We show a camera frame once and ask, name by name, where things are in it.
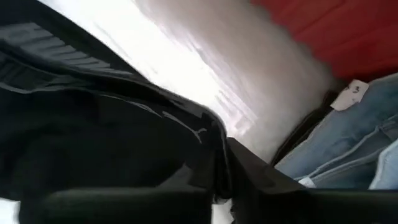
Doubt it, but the plain light blue garment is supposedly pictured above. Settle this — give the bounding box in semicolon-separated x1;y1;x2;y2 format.
275;73;398;191

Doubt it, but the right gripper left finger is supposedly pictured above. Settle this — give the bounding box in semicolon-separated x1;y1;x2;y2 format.
18;164;219;224

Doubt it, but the black printed garment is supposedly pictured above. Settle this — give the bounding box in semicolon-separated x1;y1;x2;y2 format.
0;0;233;202

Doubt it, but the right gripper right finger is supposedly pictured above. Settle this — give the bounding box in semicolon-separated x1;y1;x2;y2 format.
226;138;398;224

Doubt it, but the red plastic laundry bin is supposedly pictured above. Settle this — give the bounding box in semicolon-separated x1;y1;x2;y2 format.
250;0;398;82

